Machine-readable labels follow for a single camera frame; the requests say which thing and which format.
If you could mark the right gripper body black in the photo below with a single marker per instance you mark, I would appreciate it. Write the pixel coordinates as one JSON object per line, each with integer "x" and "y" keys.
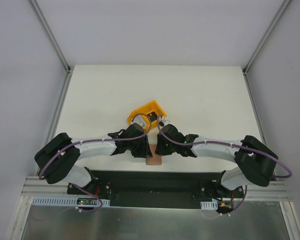
{"x": 161, "y": 147}

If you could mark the yellow plastic bin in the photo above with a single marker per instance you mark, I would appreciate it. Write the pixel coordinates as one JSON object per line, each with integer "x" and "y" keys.
{"x": 146, "y": 115}

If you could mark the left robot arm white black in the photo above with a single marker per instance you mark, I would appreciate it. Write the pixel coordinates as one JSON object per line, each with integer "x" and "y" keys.
{"x": 57, "y": 159}

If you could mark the left aluminium frame post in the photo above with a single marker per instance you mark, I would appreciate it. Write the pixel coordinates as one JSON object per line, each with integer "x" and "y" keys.
{"x": 49, "y": 34}

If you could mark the white cable duct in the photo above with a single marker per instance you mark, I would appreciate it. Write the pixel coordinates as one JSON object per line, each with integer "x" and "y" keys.
{"x": 59, "y": 201}
{"x": 209, "y": 205}

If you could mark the aluminium frame post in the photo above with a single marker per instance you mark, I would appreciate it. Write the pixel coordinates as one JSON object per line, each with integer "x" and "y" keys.
{"x": 267, "y": 34}
{"x": 49, "y": 34}

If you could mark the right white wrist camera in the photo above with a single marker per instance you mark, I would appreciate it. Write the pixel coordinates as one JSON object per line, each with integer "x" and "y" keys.
{"x": 163, "y": 122}

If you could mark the right aluminium frame post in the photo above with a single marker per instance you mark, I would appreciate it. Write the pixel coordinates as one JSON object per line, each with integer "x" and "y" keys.
{"x": 267, "y": 34}

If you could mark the right white cable duct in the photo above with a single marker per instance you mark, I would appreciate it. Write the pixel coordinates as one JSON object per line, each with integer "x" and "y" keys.
{"x": 209, "y": 205}

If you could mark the brown leather card holder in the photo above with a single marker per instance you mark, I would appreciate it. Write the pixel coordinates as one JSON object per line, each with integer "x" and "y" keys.
{"x": 155, "y": 159}

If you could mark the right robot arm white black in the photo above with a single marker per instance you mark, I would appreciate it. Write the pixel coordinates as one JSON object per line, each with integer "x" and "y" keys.
{"x": 253, "y": 158}

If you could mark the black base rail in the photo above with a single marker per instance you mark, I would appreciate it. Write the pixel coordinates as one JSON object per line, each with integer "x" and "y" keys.
{"x": 163, "y": 190}

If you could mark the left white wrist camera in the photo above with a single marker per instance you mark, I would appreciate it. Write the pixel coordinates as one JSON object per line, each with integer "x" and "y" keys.
{"x": 140, "y": 121}

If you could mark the black card in bin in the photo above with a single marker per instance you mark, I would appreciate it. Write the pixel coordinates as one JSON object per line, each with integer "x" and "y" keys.
{"x": 153, "y": 116}

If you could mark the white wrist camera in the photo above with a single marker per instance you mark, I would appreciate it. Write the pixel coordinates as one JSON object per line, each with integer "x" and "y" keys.
{"x": 163, "y": 122}
{"x": 140, "y": 121}

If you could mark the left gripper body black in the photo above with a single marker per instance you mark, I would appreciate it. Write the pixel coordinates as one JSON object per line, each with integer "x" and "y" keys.
{"x": 144, "y": 149}

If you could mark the left white cable duct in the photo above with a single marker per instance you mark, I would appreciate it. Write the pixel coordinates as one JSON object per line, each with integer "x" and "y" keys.
{"x": 59, "y": 201}

